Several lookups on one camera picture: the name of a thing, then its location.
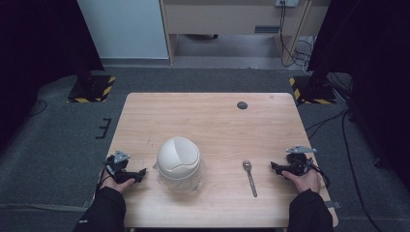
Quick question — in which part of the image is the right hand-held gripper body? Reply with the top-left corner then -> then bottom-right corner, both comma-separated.
280,145 -> 318,177

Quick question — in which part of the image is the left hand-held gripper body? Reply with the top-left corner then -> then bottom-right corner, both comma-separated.
104,149 -> 141,185

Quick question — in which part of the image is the metal spoon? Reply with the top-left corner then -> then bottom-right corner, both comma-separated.
242,159 -> 258,198

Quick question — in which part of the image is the white upturned bowl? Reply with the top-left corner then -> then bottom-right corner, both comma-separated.
156,136 -> 201,182

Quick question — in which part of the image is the person's left hand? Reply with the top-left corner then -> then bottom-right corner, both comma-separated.
100,177 -> 136,194

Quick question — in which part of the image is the person's right hand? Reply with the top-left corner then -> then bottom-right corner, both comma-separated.
280,167 -> 323,194

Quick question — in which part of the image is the black stand base with hazard stripes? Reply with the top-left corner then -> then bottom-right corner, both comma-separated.
67,74 -> 117,104
288,75 -> 337,105

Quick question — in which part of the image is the wooden table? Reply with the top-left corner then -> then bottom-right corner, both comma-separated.
93,92 -> 339,229

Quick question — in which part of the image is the black curtain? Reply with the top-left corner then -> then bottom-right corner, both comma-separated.
0,0 -> 105,153
307,0 -> 410,191

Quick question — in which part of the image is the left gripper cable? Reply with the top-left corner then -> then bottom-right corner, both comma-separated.
96,162 -> 114,194

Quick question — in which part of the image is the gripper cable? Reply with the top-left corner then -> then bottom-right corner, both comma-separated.
308,158 -> 332,189
96,162 -> 114,194

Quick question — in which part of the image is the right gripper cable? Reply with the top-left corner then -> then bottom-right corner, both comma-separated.
308,158 -> 332,189

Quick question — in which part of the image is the black floor cable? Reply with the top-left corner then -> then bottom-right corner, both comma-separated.
305,108 -> 385,232

